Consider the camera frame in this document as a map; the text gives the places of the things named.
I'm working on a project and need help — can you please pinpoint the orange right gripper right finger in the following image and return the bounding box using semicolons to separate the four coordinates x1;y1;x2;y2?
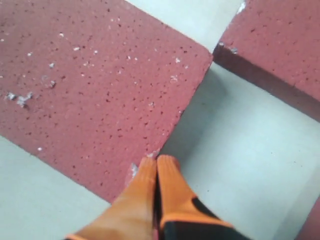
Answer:
157;155;248;240

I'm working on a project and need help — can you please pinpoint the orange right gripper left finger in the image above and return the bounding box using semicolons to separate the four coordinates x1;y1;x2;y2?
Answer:
66;157;157;240

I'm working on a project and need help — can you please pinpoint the chipped red brick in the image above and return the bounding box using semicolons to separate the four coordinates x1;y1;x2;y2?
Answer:
213;0;320;121

